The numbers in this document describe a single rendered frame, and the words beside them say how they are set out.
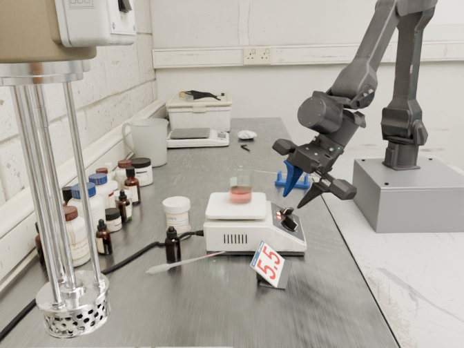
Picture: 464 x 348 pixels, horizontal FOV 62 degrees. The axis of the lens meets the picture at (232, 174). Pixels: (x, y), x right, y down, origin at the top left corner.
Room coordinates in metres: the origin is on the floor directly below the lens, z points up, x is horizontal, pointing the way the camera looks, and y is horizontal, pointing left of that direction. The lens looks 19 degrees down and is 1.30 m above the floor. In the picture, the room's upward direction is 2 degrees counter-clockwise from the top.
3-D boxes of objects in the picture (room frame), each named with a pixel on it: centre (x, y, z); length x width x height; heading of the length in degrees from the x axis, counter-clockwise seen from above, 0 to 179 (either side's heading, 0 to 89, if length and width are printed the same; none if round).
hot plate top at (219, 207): (0.73, -0.01, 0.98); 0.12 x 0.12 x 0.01; 86
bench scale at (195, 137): (1.61, 0.14, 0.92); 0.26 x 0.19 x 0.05; 91
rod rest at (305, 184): (1.07, -0.18, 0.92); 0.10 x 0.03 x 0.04; 66
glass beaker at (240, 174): (0.74, -0.02, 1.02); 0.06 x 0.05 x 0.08; 64
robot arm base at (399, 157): (0.89, -0.41, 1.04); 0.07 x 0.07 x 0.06; 10
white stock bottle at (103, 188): (0.86, 0.31, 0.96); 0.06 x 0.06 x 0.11
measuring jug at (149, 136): (1.33, 0.30, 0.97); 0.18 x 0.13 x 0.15; 74
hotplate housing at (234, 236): (0.73, -0.03, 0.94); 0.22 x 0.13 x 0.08; 86
